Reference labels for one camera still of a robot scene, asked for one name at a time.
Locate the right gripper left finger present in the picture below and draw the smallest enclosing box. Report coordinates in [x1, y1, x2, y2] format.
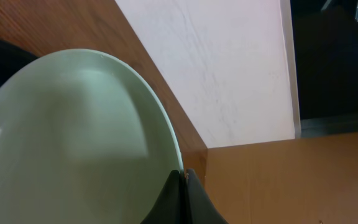
[141, 170, 185, 224]

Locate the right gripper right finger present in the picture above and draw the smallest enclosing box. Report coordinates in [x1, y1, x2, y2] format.
[185, 169, 227, 224]

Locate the mint plate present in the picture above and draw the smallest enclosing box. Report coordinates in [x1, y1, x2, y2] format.
[0, 49, 183, 223]

